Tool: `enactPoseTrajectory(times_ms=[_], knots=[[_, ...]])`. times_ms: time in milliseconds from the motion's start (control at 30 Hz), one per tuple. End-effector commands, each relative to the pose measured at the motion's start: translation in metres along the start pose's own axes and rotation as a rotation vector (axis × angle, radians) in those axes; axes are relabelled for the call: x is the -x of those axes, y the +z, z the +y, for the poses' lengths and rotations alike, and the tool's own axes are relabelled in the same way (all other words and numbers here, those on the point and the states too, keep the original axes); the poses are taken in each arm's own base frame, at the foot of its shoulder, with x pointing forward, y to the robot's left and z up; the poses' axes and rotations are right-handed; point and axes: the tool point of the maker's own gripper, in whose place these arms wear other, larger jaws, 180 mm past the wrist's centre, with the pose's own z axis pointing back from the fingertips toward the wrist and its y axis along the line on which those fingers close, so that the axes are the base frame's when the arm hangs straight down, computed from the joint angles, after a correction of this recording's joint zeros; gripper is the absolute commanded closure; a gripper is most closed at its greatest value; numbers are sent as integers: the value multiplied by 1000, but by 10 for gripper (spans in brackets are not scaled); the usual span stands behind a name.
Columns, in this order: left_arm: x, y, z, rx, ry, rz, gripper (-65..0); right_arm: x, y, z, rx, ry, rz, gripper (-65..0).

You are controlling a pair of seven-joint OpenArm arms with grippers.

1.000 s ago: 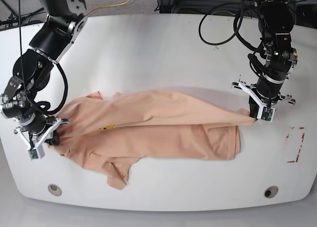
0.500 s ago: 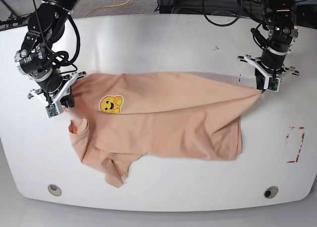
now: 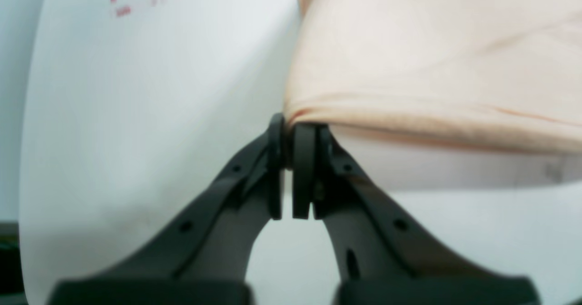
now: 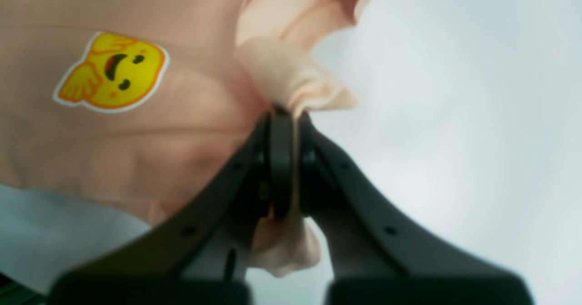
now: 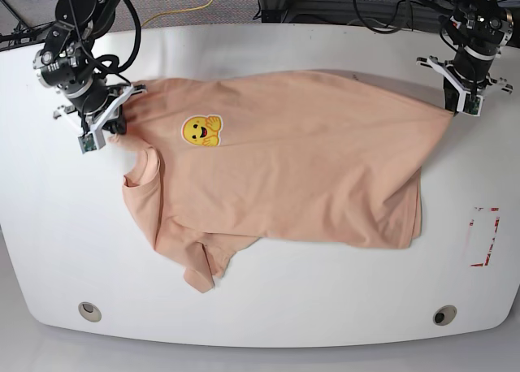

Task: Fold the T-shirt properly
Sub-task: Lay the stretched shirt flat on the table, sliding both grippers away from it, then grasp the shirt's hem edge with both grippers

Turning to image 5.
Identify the red tape marking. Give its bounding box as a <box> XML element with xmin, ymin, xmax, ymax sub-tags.
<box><xmin>465</xmin><ymin>207</ymin><xmax>501</xmax><ymax>268</ymax></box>

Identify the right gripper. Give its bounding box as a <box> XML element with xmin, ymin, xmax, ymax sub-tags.
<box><xmin>52</xmin><ymin>74</ymin><xmax>147</xmax><ymax>135</ymax></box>

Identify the yellow cable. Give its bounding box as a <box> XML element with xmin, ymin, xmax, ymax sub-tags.
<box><xmin>140</xmin><ymin>0</ymin><xmax>215</xmax><ymax>30</ymax></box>

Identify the table grommet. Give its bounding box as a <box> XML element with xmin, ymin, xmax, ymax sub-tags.
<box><xmin>78</xmin><ymin>301</ymin><xmax>102</xmax><ymax>322</ymax></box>
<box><xmin>433</xmin><ymin>305</ymin><xmax>457</xmax><ymax>327</ymax></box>

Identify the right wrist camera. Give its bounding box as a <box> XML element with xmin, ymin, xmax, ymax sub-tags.
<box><xmin>78</xmin><ymin>131</ymin><xmax>106</xmax><ymax>154</ymax></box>

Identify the left table grommet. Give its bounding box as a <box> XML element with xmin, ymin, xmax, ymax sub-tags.
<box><xmin>78</xmin><ymin>301</ymin><xmax>102</xmax><ymax>322</ymax></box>

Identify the right table grommet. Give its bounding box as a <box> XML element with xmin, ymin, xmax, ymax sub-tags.
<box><xmin>433</xmin><ymin>305</ymin><xmax>457</xmax><ymax>327</ymax></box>

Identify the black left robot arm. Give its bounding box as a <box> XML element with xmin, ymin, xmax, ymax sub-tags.
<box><xmin>417</xmin><ymin>0</ymin><xmax>519</xmax><ymax>116</ymax></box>

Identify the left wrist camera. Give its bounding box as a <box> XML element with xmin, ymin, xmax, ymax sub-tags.
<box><xmin>462</xmin><ymin>93</ymin><xmax>483</xmax><ymax>116</ymax></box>

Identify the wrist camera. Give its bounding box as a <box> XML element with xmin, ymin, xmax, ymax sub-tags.
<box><xmin>78</xmin><ymin>131</ymin><xmax>106</xmax><ymax>154</ymax></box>
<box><xmin>462</xmin><ymin>93</ymin><xmax>483</xmax><ymax>116</ymax></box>

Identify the peach T-shirt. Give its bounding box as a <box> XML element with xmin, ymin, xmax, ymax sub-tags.
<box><xmin>110</xmin><ymin>71</ymin><xmax>453</xmax><ymax>292</ymax></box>

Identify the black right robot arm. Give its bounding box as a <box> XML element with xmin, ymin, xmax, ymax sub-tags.
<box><xmin>33</xmin><ymin>0</ymin><xmax>146</xmax><ymax>152</ymax></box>

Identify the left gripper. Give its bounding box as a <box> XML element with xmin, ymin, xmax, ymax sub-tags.
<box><xmin>416</xmin><ymin>43</ymin><xmax>514</xmax><ymax>112</ymax></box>

